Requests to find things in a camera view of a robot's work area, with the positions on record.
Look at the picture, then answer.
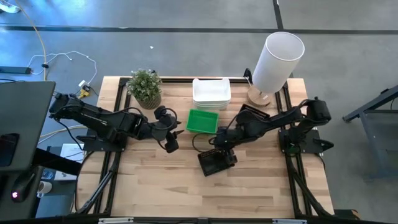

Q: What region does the black smartphone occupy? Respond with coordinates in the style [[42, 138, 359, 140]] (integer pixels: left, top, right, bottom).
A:
[[0, 133, 20, 167]]

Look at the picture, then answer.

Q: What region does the white mug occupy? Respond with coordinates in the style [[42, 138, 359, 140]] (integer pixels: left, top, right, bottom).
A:
[[36, 180, 53, 198]]

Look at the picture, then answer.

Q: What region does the dark grey desk top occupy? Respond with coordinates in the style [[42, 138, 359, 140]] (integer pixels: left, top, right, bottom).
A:
[[0, 80, 57, 172]]

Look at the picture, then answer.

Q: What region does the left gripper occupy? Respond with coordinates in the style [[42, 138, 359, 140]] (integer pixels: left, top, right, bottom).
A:
[[151, 114, 185, 154]]

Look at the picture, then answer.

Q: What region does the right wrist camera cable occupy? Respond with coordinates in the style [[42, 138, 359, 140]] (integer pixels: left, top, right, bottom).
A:
[[192, 133, 220, 153]]

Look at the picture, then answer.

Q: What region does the yellow floor hose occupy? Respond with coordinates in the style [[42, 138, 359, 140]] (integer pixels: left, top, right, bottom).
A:
[[14, 0, 48, 82]]

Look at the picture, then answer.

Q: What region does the beige floor cable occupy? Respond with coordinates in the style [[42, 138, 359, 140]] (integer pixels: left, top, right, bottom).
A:
[[39, 123, 91, 139]]

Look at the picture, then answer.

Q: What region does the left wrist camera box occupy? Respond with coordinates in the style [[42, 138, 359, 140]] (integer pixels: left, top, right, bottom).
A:
[[154, 105, 168, 119]]

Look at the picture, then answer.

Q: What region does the black metal table frame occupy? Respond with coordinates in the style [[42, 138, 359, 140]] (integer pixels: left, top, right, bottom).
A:
[[74, 76, 335, 224]]

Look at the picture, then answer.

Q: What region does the black power strip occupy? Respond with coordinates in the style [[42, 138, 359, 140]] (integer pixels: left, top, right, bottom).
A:
[[0, 65, 32, 75]]

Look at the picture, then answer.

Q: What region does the white plastic bin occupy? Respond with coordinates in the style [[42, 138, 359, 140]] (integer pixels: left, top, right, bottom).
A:
[[192, 77, 232, 103], [192, 99, 231, 111]]

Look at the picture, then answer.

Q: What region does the white floor cable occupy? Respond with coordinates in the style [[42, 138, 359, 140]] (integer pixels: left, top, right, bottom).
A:
[[27, 50, 98, 88]]

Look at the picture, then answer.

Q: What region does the yellow plug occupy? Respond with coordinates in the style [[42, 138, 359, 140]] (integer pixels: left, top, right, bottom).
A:
[[74, 88, 90, 100]]

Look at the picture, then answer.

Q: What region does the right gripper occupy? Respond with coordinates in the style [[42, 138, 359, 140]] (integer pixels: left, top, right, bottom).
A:
[[213, 128, 240, 167]]

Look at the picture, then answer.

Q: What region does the black desk support beam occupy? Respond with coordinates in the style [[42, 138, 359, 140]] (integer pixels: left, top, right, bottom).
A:
[[30, 147, 83, 177]]

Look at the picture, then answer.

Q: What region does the black computer mouse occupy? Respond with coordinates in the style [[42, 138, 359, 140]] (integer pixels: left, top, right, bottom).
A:
[[10, 170, 35, 203]]

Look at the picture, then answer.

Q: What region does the white paper sheet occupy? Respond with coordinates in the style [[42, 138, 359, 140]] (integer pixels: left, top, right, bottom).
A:
[[53, 142, 86, 182]]

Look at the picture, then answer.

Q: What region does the silver metal bracket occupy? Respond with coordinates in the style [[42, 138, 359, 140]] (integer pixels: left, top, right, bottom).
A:
[[272, 218, 308, 224], [98, 217, 135, 224]]

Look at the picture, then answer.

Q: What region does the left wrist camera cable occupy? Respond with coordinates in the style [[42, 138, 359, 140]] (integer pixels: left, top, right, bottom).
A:
[[160, 107, 178, 126]]

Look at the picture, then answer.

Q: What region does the potted green plant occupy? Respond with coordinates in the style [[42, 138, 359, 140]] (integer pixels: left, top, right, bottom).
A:
[[125, 68, 164, 111]]

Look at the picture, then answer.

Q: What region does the white shoe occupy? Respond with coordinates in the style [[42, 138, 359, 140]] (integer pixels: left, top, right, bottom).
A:
[[0, 2, 21, 14]]

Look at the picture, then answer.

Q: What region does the white shade wooden base lamp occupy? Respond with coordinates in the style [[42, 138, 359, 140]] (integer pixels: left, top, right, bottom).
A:
[[247, 30, 306, 108]]

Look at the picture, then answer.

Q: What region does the grey metal cart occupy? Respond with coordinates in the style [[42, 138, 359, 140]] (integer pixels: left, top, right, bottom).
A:
[[341, 84, 398, 182]]

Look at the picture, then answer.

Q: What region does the green plastic slotted basket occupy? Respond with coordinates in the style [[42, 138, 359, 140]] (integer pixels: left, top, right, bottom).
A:
[[185, 110, 219, 135], [186, 108, 220, 132]]

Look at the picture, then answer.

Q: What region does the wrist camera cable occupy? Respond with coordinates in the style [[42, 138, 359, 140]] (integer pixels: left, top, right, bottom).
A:
[[160, 107, 178, 126], [192, 133, 220, 153]]

